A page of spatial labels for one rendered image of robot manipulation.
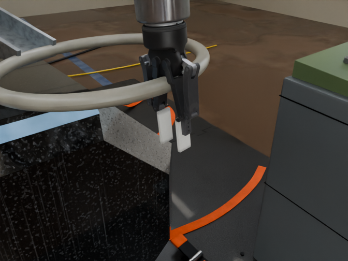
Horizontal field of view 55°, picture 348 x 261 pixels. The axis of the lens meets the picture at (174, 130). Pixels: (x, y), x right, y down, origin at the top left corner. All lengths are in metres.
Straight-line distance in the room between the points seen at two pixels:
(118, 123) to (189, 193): 0.95
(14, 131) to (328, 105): 0.78
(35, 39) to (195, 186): 1.13
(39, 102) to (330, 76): 0.73
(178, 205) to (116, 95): 1.19
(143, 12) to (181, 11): 0.06
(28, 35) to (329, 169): 0.92
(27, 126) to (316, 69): 0.76
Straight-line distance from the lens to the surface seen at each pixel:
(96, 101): 0.56
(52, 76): 1.01
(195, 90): 0.57
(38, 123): 0.81
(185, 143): 0.64
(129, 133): 0.91
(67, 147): 0.80
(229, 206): 1.71
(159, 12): 0.54
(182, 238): 1.48
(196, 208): 1.68
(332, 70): 1.02
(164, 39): 0.55
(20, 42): 1.05
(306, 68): 1.04
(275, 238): 1.35
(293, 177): 1.16
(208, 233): 1.57
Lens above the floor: 1.16
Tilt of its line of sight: 30 degrees down
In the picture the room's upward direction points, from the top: straight up
